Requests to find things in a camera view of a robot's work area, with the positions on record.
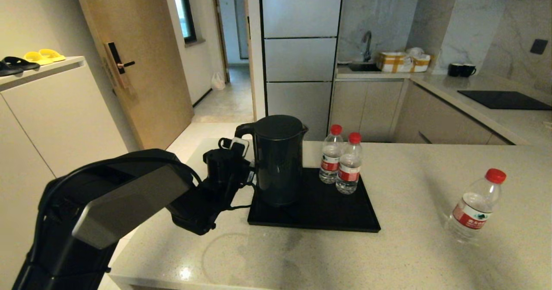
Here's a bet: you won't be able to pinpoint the white box with yellow tape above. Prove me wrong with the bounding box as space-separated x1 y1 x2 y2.
410 54 432 73
378 52 412 73

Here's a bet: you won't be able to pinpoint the yellow slipper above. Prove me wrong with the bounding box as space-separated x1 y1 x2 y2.
23 51 54 65
38 48 66 62

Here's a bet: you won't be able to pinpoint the grey refrigerator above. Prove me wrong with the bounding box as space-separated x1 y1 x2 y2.
259 0 345 142

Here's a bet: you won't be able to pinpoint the white tall cabinet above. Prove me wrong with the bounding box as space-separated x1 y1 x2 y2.
0 57 130 290

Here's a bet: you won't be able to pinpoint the wooden door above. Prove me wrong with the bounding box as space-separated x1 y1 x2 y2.
71 0 194 151

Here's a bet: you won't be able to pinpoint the beige kitchen base cabinets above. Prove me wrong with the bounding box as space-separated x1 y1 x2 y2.
330 79 514 145

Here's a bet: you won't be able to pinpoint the black slipper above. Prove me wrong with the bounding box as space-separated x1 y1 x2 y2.
0 61 23 76
2 56 40 70

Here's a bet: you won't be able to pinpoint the metal kitchen faucet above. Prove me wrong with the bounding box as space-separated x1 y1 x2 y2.
361 30 373 63

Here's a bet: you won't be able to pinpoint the black door lock handle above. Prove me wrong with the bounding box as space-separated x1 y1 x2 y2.
103 41 135 88

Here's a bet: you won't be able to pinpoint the black rectangular tray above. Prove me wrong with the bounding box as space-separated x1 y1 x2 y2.
248 167 381 233

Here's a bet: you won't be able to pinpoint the black electric kettle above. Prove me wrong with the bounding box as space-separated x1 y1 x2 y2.
234 115 309 207

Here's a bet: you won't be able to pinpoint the black induction cooktop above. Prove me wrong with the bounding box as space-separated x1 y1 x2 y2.
457 90 552 111

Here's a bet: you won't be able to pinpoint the dark framed window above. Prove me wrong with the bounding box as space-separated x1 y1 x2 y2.
170 0 198 44

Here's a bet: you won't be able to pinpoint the red-capped water bottle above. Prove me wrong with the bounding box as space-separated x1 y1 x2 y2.
319 124 344 184
445 168 507 243
336 132 363 195

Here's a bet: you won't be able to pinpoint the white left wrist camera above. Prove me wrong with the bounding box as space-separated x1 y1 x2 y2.
230 137 250 157

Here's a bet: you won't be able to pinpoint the dark wall switch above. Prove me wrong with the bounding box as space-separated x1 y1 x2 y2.
530 38 549 55

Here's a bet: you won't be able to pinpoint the thin black left gripper cable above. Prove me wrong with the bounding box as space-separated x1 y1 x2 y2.
222 182 256 211

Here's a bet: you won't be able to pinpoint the kitchen sink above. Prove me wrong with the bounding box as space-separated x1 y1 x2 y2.
348 62 382 72

